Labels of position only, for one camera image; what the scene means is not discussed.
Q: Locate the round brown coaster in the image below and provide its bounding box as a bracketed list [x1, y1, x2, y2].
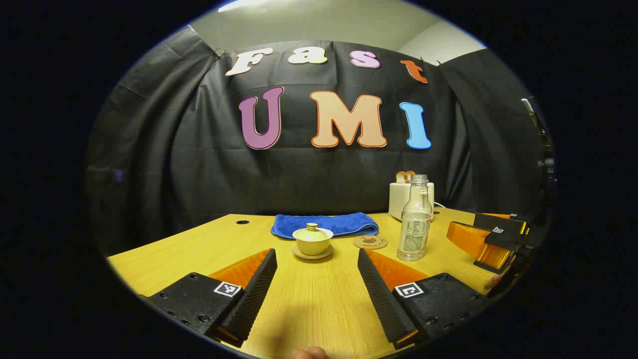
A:
[353, 236, 388, 250]

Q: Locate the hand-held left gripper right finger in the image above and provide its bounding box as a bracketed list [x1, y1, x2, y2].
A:
[357, 248, 491, 350]

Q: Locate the yellow ceramic teacup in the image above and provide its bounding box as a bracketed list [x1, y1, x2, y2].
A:
[294, 234, 332, 256]

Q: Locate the blue folded towel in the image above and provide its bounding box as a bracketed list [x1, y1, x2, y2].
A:
[271, 212, 379, 240]

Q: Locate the yellow teacup lid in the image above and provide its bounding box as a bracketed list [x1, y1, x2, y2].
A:
[293, 223, 334, 241]

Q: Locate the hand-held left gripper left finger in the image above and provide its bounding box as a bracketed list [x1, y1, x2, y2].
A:
[141, 248, 278, 349]

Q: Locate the yellow ceramic saucer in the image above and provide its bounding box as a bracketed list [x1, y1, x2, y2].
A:
[291, 243, 334, 260]

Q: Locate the white toaster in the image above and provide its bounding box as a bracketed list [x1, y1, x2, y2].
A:
[388, 180, 435, 221]

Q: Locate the clear plastic water bottle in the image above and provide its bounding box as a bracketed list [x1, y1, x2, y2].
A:
[397, 175, 433, 262]

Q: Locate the black backdrop cloth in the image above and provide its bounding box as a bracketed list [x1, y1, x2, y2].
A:
[85, 25, 549, 256]

